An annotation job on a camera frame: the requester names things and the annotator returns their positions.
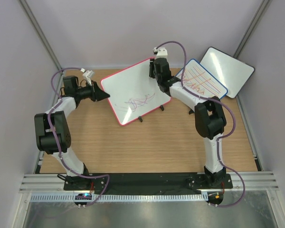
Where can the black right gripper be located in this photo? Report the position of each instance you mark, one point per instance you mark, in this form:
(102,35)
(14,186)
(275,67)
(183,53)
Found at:
(150,69)

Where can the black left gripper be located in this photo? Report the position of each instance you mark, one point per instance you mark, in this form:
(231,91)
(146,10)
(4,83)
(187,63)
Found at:
(97,94)

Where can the pink framed whiteboard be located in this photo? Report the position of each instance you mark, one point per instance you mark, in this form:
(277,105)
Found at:
(133,93)

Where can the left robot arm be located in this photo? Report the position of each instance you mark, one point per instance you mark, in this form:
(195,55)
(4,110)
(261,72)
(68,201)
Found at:
(53,135)

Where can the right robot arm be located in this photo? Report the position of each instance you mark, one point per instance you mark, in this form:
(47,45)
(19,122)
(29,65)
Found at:
(210,119)

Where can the blue framed whiteboard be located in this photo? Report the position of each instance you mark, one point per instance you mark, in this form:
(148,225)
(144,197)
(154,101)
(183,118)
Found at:
(201,81)

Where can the black framed whiteboard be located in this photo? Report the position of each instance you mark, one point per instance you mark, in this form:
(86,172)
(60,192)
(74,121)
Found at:
(229,71)

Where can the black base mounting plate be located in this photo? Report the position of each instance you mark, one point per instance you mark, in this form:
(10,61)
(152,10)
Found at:
(146,183)

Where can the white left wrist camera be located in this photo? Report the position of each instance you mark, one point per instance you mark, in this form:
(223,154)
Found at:
(87,75)

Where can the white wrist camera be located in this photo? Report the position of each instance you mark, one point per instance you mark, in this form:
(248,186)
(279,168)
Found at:
(160,52)
(87,75)

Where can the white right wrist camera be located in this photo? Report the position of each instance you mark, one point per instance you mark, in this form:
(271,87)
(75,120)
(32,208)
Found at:
(160,52)

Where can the wire whiteboard stand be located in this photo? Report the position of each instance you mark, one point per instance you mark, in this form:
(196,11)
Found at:
(140,118)

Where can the aluminium frame rail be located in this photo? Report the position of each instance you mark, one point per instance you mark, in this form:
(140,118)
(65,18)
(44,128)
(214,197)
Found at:
(258,180)

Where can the grey slotted cable duct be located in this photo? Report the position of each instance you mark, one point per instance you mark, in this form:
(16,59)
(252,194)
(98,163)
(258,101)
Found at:
(84,197)

